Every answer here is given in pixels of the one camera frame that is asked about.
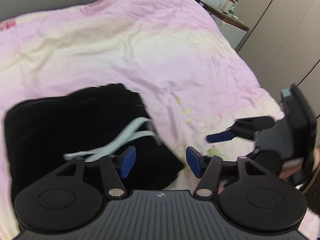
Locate black pants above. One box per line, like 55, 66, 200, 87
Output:
4, 84, 184, 198

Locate person right hand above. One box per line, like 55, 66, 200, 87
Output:
279, 145, 319, 181

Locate pink floral bed sheet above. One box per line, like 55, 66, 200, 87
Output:
0, 0, 320, 240

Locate grey wardrobe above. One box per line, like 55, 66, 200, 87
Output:
236, 0, 319, 116

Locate wooden nightstand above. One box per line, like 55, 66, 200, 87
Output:
196, 0, 249, 50

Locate white bottle on nightstand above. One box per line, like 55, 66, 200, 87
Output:
222, 0, 235, 14

